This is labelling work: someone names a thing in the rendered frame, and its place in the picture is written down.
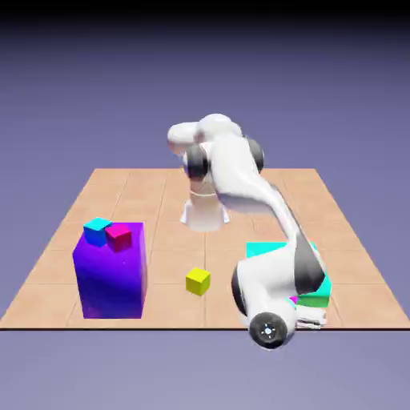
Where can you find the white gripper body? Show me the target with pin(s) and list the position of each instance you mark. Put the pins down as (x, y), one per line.
(310, 318)

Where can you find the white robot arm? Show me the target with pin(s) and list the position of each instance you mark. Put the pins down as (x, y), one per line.
(235, 166)

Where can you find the small magenta cube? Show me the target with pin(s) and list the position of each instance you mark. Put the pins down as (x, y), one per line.
(292, 300)

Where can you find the small yellow cube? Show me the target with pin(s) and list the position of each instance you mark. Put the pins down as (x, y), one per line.
(197, 281)

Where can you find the small pink cube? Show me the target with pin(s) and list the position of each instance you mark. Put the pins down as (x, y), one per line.
(120, 237)

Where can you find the small cyan cube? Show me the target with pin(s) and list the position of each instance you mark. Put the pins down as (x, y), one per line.
(95, 232)

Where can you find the large cyan box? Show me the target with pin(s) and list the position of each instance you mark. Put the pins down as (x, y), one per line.
(315, 298)

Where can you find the large purple box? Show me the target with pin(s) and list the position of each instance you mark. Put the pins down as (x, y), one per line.
(112, 275)

